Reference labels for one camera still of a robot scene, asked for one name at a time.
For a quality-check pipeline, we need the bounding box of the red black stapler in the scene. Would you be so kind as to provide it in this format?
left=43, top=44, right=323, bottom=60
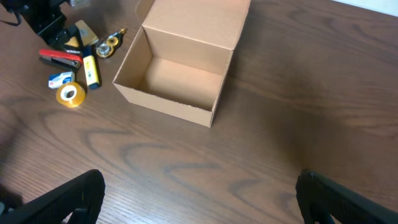
left=39, top=49, right=83, bottom=70

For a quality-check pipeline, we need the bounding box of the brown cardboard box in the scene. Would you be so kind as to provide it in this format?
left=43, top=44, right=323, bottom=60
left=113, top=0, right=251, bottom=127

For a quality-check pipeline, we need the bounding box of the yellow sticky note pad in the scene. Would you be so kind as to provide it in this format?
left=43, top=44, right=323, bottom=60
left=65, top=20, right=99, bottom=48

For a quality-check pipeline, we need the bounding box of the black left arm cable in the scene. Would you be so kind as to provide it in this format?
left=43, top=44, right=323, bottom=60
left=0, top=11, right=23, bottom=27

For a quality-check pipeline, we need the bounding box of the blue white staples box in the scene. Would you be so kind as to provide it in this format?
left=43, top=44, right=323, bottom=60
left=48, top=72, right=75, bottom=89

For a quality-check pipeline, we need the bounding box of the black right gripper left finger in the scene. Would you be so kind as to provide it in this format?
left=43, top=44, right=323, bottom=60
left=1, top=169, right=105, bottom=224

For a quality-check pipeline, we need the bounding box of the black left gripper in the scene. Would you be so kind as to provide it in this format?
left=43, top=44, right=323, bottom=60
left=1, top=0, right=83, bottom=51

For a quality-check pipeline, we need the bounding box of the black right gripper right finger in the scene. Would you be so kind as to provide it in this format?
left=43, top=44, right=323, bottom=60
left=295, top=170, right=397, bottom=224

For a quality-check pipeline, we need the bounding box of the yellow highlighter marker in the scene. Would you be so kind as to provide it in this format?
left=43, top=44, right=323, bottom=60
left=82, top=45, right=100, bottom=90

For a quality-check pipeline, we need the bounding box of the correction tape dispenser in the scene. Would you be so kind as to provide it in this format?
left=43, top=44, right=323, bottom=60
left=95, top=28, right=127, bottom=58

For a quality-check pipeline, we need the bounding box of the yellow clear tape roll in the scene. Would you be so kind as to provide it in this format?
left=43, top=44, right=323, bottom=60
left=56, top=82, right=86, bottom=108

